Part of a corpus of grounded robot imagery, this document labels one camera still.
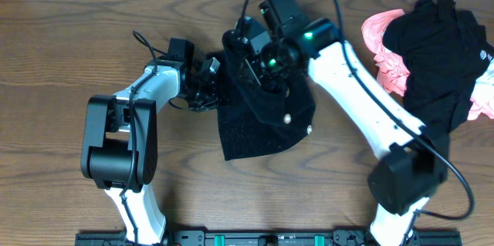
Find black t-shirt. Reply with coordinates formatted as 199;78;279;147
383;0;493;157

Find pink garment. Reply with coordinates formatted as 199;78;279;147
361;9;493;120

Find black mounting rail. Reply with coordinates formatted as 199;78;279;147
75;229;463;246

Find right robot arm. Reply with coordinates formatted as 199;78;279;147
222;0;445;245

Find right black camera cable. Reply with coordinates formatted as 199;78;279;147
239;0;475;246

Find left black camera cable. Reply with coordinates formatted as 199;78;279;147
117;29;171;246

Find black camera cable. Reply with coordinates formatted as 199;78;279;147
117;29;171;246
239;0;475;246

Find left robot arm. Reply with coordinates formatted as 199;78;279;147
75;38;220;245

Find black velvet skirt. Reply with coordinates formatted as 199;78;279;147
208;30;316;161

